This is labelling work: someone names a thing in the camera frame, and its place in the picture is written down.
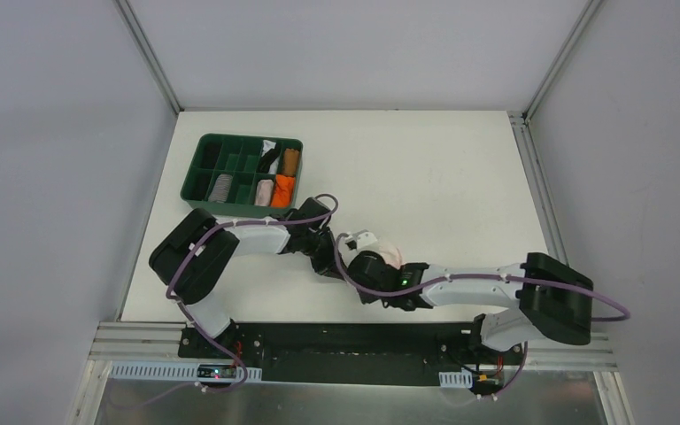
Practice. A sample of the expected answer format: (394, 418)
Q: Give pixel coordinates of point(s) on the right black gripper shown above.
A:
(365, 265)

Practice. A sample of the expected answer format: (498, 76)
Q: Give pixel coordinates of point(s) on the small white cable duct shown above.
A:
(458, 380)

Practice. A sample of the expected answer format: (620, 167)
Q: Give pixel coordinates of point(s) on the green compartment tray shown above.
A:
(237, 155)

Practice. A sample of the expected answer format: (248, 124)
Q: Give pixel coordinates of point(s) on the white slotted cable duct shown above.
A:
(217, 372)

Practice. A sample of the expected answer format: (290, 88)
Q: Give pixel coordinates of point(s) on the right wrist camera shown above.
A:
(360, 240)

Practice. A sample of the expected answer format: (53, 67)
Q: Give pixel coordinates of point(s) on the white underwear pink trim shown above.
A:
(389, 252)

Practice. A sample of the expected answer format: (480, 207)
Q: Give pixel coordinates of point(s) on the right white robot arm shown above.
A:
(497, 287)

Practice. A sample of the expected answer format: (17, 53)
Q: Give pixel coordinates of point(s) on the right side aluminium rail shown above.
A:
(542, 193)

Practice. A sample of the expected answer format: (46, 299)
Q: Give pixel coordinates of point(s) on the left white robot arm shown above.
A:
(193, 257)

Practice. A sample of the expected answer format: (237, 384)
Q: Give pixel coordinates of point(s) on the black white rolled cloth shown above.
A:
(269, 157)

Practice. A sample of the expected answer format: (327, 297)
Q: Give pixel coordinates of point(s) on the pink underwear navy trim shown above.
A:
(263, 193)

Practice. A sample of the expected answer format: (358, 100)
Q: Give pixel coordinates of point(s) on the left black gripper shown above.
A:
(326, 258)

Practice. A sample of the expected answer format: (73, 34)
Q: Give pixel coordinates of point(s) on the aluminium front rail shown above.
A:
(159, 341)

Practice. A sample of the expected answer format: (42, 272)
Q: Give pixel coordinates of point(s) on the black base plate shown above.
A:
(400, 354)

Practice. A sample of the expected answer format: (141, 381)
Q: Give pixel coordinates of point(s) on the aluminium rail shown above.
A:
(159, 341)
(542, 193)

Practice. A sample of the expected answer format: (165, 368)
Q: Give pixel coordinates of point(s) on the orange rolled cloth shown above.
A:
(284, 186)

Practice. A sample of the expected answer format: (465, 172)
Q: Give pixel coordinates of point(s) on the grey striped rolled cloth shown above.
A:
(220, 189)

